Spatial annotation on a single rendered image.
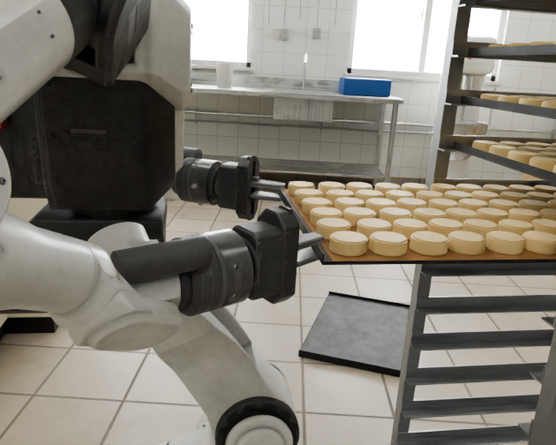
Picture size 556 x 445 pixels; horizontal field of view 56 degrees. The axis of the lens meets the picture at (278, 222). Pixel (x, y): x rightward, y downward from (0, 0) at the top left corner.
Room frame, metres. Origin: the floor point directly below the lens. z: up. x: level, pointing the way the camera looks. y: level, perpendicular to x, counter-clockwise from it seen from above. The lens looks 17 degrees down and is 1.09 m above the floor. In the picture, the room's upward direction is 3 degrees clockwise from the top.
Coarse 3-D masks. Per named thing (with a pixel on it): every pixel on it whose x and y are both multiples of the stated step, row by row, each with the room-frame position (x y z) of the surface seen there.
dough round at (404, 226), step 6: (396, 222) 0.73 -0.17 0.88; (402, 222) 0.74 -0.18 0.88; (408, 222) 0.74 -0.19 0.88; (414, 222) 0.74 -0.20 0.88; (420, 222) 0.74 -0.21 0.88; (396, 228) 0.73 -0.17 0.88; (402, 228) 0.72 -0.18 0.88; (408, 228) 0.72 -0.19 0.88; (414, 228) 0.72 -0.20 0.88; (420, 228) 0.72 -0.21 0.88; (426, 228) 0.72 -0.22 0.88; (402, 234) 0.72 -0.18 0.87; (408, 234) 0.71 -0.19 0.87
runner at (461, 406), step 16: (416, 400) 1.07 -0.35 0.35; (432, 400) 1.08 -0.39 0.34; (448, 400) 1.08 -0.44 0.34; (464, 400) 1.09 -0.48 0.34; (480, 400) 1.10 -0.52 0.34; (496, 400) 1.11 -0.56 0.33; (512, 400) 1.11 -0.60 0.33; (528, 400) 1.12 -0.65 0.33; (416, 416) 1.05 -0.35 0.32; (432, 416) 1.05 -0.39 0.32; (448, 416) 1.06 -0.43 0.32
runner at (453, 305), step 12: (420, 300) 1.07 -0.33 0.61; (432, 300) 1.07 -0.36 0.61; (444, 300) 1.08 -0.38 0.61; (456, 300) 1.08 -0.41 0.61; (468, 300) 1.09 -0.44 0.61; (480, 300) 1.09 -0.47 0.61; (492, 300) 1.10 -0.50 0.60; (504, 300) 1.10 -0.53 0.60; (516, 300) 1.11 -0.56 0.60; (528, 300) 1.11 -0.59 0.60; (540, 300) 1.12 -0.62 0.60; (552, 300) 1.12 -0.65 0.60; (420, 312) 1.05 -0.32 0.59; (432, 312) 1.05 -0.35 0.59; (444, 312) 1.05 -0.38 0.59; (456, 312) 1.06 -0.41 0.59; (468, 312) 1.06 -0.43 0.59; (480, 312) 1.06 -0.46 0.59; (492, 312) 1.07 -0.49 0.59; (504, 312) 1.07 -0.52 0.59; (516, 312) 1.08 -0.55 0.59; (528, 312) 1.08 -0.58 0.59
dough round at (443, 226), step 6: (432, 222) 0.74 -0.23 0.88; (438, 222) 0.75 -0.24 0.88; (444, 222) 0.75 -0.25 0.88; (450, 222) 0.75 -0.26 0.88; (456, 222) 0.75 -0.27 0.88; (432, 228) 0.74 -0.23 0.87; (438, 228) 0.73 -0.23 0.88; (444, 228) 0.73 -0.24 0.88; (450, 228) 0.73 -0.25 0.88; (456, 228) 0.73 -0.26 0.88; (462, 228) 0.74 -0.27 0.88; (444, 234) 0.73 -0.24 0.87
